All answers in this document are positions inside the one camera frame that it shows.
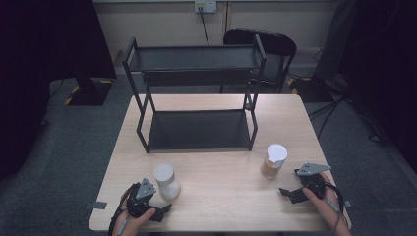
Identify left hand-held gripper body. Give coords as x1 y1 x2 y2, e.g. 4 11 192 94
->
126 177 157 219

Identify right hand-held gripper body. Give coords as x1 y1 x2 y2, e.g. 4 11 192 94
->
293 162 332 201

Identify white powder jar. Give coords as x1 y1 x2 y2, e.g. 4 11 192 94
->
152 162 182 203

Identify brown powder jar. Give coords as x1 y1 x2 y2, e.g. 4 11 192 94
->
260 144 289 180

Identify black two-tier metal rack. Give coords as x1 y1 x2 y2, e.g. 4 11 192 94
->
122 33 268 154

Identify person's left hand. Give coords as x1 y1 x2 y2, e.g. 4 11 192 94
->
112 200 157 236

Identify person's right hand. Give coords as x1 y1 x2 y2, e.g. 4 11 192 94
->
301 172 353 236

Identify black stand base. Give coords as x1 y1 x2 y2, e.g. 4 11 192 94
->
287 76 334 103
63 76 115 107

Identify dark curtain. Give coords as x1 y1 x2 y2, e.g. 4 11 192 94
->
314 0 417 165
0 0 118 181

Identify black chair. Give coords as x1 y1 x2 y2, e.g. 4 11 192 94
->
219 28 298 95

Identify right hand-held gripper cable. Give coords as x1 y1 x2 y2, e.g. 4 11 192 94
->
323 181 346 236

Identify hand-held gripper cable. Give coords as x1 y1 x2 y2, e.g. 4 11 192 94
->
323 181 346 236
107 182 141 236

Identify left hand-held gripper cable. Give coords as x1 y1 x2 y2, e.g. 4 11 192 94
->
107 182 141 236

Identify black floor cables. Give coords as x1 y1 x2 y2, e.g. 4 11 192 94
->
307 47 391 144

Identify black outlet cable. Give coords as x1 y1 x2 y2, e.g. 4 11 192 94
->
197 6 211 46

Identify white wall outlet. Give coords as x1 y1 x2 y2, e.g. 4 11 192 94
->
194 0 218 15

